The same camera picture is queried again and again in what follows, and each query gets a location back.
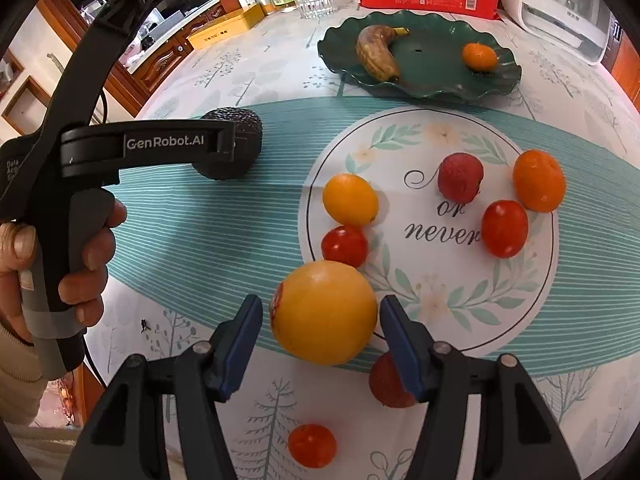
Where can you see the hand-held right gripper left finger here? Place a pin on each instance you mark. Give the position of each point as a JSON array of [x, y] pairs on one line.
[[242, 347]]

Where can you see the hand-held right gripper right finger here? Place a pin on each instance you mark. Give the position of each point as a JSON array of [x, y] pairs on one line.
[[400, 352]]

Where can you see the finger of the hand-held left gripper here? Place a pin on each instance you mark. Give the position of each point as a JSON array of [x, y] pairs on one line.
[[222, 137]]

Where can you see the dark avocado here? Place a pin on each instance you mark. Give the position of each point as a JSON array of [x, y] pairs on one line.
[[248, 130]]

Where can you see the red lychee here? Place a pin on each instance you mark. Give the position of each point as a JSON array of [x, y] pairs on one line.
[[460, 177], [385, 385]]

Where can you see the large yellow orange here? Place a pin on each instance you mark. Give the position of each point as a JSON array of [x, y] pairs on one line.
[[324, 314]]

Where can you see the red cherry tomato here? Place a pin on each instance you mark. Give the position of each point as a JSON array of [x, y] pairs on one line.
[[505, 229], [345, 246], [312, 446]]

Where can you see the yellow kumquat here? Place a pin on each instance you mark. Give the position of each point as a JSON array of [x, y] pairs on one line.
[[350, 200]]

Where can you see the green wavy plate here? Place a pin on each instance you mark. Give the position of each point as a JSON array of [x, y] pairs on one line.
[[430, 77]]

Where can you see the large orange mandarin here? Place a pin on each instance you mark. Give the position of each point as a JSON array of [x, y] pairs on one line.
[[539, 181]]

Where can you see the person's left forearm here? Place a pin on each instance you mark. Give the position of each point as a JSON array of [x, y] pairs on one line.
[[17, 380]]

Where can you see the person's left hand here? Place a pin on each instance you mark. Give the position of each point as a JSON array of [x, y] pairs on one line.
[[97, 245]]

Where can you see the wooden cabinet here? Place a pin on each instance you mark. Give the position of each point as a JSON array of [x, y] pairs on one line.
[[160, 67]]

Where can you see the yellow tin box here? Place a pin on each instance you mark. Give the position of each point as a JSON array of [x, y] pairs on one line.
[[225, 28]]

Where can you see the overripe banana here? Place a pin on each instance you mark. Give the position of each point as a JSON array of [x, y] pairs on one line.
[[372, 52]]

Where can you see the small orange mandarin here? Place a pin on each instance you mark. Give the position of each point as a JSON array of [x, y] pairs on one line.
[[480, 57]]

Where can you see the white countertop appliance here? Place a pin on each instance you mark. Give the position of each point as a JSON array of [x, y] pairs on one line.
[[560, 10]]

